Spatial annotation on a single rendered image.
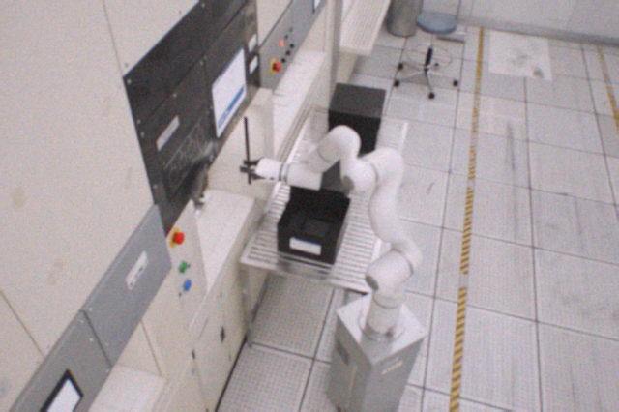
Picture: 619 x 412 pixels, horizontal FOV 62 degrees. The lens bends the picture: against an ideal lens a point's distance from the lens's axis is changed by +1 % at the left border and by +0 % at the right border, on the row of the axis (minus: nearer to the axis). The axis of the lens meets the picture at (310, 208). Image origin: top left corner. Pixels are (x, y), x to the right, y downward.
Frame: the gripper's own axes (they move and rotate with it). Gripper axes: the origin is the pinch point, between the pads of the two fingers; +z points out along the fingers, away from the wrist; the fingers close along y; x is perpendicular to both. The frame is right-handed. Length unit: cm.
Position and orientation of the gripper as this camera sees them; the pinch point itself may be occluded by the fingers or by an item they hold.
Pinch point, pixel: (246, 165)
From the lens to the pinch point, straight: 213.9
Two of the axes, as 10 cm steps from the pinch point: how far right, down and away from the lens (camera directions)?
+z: -9.7, -1.8, 1.3
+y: 2.2, -6.9, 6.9
